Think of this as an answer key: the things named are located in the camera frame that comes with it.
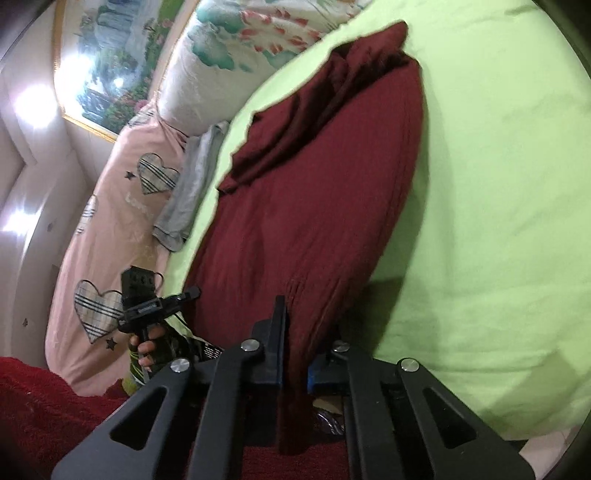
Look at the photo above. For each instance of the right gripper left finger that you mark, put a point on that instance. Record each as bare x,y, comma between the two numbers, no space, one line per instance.
191,420

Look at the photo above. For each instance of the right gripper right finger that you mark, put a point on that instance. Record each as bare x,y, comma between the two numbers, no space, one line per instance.
401,422

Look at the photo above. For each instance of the dark red knit sweater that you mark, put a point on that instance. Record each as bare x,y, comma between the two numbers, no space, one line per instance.
309,205

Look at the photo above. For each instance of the person's left hand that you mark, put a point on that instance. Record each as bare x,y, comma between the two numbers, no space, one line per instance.
162,345

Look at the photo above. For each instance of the red fuzzy blanket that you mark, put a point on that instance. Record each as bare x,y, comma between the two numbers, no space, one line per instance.
42,419

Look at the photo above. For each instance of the folded grey garment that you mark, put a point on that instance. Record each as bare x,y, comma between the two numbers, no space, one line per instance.
174,223

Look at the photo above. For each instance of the light green bed sheet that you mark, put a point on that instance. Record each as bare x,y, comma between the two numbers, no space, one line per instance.
487,276

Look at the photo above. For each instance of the gold-framed landscape painting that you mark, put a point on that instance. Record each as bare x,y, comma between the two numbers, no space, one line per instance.
109,58

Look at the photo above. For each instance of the white floral quilt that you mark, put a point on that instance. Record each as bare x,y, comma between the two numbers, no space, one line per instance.
229,48

